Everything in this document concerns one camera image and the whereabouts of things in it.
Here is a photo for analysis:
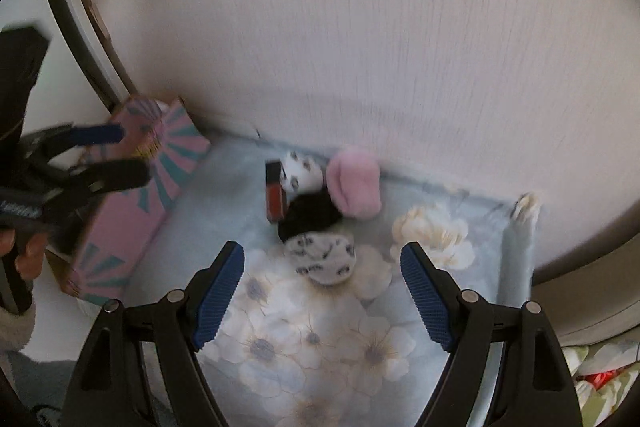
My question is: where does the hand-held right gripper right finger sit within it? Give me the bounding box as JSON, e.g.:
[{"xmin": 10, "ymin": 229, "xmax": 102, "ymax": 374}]
[{"xmin": 400, "ymin": 242, "xmax": 583, "ymax": 427}]

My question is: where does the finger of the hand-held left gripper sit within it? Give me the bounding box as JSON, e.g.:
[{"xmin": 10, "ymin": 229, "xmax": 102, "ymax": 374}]
[
  {"xmin": 52, "ymin": 158, "xmax": 152, "ymax": 208},
  {"xmin": 67, "ymin": 123, "xmax": 127, "ymax": 146}
]

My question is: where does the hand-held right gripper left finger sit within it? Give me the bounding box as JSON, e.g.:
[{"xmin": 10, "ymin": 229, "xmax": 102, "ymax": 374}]
[{"xmin": 65, "ymin": 241, "xmax": 246, "ymax": 427}]

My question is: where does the pink sunburst cardboard box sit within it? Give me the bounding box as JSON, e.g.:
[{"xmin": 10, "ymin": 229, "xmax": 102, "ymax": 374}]
[{"xmin": 60, "ymin": 94, "xmax": 212, "ymax": 306}]

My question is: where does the large panda print scrunchie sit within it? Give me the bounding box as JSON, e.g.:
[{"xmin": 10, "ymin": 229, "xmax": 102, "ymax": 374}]
[{"xmin": 284, "ymin": 230, "xmax": 357, "ymax": 286}]

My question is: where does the person's left hand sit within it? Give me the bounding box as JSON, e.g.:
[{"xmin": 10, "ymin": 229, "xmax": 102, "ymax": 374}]
[{"xmin": 0, "ymin": 227, "xmax": 49, "ymax": 282}]

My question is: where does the floral light blue cloth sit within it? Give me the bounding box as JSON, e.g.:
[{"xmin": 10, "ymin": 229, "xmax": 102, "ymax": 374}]
[{"xmin": 120, "ymin": 134, "xmax": 544, "ymax": 427}]

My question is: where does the door hinge plate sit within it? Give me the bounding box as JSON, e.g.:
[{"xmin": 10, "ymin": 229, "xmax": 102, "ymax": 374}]
[{"xmin": 86, "ymin": 3, "xmax": 110, "ymax": 39}]

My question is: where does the red lip gloss tube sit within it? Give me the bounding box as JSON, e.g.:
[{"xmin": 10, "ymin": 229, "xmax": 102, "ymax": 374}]
[{"xmin": 265, "ymin": 159, "xmax": 292, "ymax": 224}]

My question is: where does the black scrunchie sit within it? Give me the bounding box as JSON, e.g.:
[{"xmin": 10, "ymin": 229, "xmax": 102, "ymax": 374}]
[{"xmin": 277, "ymin": 191, "xmax": 344, "ymax": 244}]

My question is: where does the pink fluffy scrunchie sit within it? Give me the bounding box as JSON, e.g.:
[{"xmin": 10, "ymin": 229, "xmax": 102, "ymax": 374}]
[{"xmin": 326, "ymin": 146, "xmax": 384, "ymax": 221}]

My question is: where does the small panda print scrunchie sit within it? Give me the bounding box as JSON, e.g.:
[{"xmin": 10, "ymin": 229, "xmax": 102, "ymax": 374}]
[{"xmin": 278, "ymin": 150, "xmax": 327, "ymax": 194}]

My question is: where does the grey cushion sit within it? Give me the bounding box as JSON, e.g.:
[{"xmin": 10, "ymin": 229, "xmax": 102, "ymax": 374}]
[{"xmin": 534, "ymin": 222, "xmax": 640, "ymax": 344}]

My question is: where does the red patterned cloth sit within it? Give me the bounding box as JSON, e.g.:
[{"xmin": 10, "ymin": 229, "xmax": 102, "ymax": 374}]
[{"xmin": 584, "ymin": 368, "xmax": 628, "ymax": 389}]

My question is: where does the white door frame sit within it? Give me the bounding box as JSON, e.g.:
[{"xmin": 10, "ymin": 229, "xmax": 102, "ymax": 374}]
[{"xmin": 36, "ymin": 0, "xmax": 133, "ymax": 120}]

